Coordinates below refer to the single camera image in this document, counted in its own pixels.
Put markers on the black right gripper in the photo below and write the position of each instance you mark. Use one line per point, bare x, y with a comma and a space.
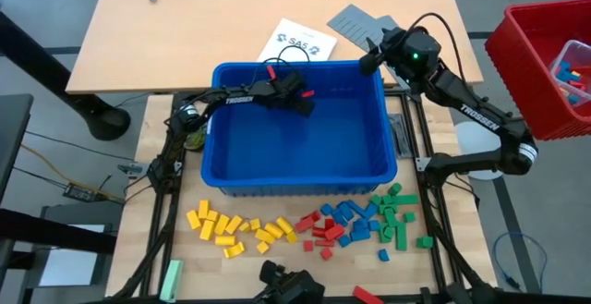
406, 54

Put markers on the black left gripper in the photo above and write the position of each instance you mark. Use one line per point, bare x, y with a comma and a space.
291, 89

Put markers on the blue plastic bin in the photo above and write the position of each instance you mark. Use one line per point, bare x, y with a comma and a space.
300, 147

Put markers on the yellow rectangular block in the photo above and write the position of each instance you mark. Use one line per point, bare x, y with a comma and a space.
234, 249
234, 224
207, 230
194, 219
244, 227
264, 236
285, 225
222, 224
213, 215

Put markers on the red rectangular block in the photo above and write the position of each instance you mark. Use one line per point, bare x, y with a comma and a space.
324, 243
334, 232
305, 224
367, 295

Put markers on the blue arch block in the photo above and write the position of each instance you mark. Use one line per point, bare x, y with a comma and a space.
339, 217

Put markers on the red cube block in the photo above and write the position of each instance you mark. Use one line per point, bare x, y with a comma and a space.
329, 223
308, 245
326, 253

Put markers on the red rounded block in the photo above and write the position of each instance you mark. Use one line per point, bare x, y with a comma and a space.
318, 232

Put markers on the green arch block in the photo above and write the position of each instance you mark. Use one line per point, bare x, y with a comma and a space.
388, 208
382, 237

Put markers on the green rectangular block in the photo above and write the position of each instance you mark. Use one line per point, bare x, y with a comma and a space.
409, 217
391, 217
406, 199

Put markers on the long green block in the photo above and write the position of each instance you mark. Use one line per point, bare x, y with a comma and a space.
401, 237

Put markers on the blue half-round block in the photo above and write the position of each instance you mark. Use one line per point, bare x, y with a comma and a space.
384, 254

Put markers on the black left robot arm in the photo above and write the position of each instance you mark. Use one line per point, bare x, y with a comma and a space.
240, 99

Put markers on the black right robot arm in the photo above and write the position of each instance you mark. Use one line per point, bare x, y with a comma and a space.
480, 117

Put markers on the white SA5 paper sheet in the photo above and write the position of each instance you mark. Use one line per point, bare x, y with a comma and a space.
300, 40

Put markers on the potted succulent plant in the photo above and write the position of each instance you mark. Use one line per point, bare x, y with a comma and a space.
196, 138

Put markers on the light wood desk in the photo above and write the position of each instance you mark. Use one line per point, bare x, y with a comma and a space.
184, 40

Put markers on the white round stand base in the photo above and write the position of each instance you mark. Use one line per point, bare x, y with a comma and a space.
471, 140

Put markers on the red plastic crate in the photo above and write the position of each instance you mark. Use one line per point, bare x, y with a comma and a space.
517, 64

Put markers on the small blue toy block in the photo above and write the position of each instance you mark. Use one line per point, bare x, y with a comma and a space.
565, 73

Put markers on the black rounded object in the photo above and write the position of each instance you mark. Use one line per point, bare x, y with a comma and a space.
291, 288

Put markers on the clear plastic container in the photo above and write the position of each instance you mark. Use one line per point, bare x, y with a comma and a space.
579, 54

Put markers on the mint green foam block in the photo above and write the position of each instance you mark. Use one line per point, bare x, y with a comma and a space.
172, 278

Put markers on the small black electronics box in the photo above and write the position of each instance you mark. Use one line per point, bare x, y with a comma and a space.
80, 192

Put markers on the black diagonal beam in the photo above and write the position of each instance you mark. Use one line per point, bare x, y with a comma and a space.
27, 50

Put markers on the black horizontal beam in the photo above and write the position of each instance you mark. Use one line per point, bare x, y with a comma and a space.
46, 232

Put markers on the grey cabinet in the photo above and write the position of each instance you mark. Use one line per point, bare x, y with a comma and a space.
69, 267

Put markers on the dark grey slotted rail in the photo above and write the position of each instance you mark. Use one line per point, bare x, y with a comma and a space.
401, 135

